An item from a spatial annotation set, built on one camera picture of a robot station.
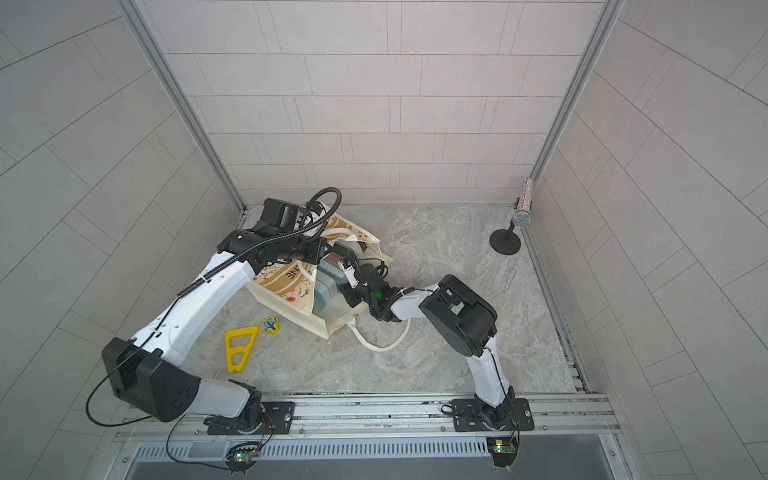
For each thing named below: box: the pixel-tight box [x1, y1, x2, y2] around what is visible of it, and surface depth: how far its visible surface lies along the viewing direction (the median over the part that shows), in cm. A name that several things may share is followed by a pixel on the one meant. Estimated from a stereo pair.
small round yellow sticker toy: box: [262, 316, 281, 335], surface depth 86 cm
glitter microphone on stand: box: [489, 177, 534, 255], surface depth 107 cm
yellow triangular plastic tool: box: [224, 326, 259, 374], surface depth 82 cm
